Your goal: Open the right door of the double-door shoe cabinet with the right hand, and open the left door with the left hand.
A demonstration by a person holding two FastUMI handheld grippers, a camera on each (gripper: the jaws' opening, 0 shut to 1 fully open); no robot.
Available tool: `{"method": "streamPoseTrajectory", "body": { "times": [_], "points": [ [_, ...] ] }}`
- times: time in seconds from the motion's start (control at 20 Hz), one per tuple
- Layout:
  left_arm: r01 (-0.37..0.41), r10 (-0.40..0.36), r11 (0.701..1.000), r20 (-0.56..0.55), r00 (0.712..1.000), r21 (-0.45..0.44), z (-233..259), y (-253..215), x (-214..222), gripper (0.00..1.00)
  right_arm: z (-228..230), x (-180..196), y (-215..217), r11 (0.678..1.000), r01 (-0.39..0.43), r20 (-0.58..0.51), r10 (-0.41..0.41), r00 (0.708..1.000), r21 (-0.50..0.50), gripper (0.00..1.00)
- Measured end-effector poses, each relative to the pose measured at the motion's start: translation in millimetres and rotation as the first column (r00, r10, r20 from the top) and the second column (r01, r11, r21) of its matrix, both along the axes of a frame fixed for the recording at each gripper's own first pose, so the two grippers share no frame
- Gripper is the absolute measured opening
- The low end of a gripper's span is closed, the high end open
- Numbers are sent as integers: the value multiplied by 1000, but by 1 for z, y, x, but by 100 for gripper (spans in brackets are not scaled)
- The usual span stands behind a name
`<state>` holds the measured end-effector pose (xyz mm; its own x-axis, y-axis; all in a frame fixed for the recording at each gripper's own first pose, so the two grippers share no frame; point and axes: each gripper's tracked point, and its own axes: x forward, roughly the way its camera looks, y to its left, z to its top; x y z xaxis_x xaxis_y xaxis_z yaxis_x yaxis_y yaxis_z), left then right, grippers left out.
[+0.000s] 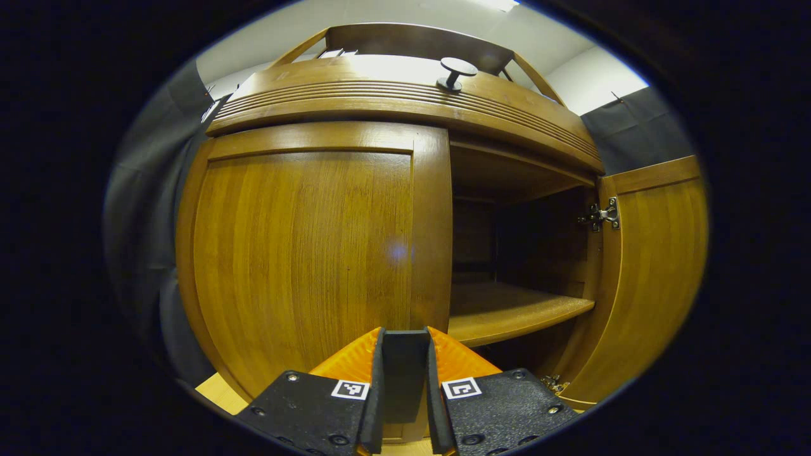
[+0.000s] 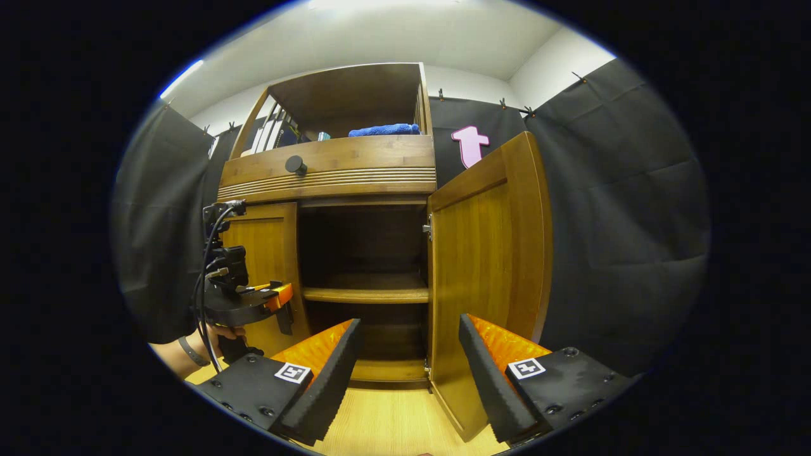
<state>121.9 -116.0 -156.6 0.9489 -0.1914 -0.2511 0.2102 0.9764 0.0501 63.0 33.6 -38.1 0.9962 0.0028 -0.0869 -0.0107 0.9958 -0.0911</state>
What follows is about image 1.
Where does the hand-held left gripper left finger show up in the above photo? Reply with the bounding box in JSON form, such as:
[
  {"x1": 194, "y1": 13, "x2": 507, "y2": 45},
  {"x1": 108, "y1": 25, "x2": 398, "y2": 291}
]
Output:
[{"x1": 236, "y1": 327, "x2": 386, "y2": 456}]

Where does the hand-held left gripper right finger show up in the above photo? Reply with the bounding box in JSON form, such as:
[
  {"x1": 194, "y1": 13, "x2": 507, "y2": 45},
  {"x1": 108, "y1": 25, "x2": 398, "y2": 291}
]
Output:
[{"x1": 426, "y1": 326, "x2": 580, "y2": 456}]

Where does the black door handle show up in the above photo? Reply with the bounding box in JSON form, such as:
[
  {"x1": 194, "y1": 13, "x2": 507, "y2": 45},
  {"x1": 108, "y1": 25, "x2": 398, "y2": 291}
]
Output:
[{"x1": 382, "y1": 329, "x2": 431, "y2": 424}]

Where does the wooden cabinet door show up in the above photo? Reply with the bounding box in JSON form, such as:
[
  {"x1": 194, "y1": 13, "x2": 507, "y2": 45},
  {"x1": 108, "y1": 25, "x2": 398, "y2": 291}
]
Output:
[
  {"x1": 551, "y1": 155, "x2": 709, "y2": 409},
  {"x1": 176, "y1": 122, "x2": 454, "y2": 444}
]

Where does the wooden double-door shoe cabinet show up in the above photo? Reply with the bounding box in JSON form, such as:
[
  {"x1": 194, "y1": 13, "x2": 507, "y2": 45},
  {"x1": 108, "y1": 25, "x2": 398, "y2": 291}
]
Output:
[{"x1": 206, "y1": 23, "x2": 606, "y2": 396}]

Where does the wooden inner shelf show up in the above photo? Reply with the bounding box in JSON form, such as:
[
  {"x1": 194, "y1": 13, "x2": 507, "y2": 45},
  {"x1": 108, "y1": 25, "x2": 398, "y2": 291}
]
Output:
[{"x1": 448, "y1": 282, "x2": 596, "y2": 348}]

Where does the black backdrop cloth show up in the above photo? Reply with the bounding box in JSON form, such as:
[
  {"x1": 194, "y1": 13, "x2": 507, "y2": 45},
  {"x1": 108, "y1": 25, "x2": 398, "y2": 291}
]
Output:
[{"x1": 101, "y1": 60, "x2": 698, "y2": 387}]

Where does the ribbed wooden drawer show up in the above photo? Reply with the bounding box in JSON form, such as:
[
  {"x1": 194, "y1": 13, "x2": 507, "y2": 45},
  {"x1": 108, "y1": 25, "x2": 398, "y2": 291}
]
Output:
[{"x1": 206, "y1": 56, "x2": 606, "y2": 175}]

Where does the black round drawer knob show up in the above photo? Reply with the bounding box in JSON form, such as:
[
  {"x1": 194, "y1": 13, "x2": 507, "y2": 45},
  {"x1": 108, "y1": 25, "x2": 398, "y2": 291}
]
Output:
[{"x1": 436, "y1": 57, "x2": 479, "y2": 93}]

